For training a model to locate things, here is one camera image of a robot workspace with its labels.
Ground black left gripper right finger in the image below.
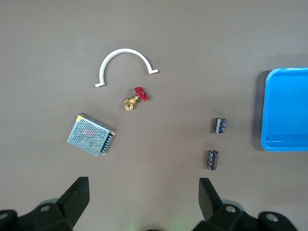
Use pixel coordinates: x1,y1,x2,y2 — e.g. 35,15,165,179
192,177,300,231

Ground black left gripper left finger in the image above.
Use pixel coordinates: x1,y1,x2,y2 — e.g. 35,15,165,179
0,177,90,231

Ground black terminal block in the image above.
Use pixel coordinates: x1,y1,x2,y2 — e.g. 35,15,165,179
205,150,219,171

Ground metal mesh power supply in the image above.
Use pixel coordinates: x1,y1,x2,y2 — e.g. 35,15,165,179
66,113,117,157

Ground blue plastic tray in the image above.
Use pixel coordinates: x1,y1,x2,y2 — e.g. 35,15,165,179
260,67,308,152

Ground white curved pipe clamp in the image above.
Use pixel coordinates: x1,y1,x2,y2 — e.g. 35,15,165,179
95,48,159,88

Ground brown table cover mat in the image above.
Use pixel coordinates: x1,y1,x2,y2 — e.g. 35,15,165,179
0,0,308,231

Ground brass valve red handle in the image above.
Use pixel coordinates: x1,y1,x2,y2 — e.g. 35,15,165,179
124,86,149,111

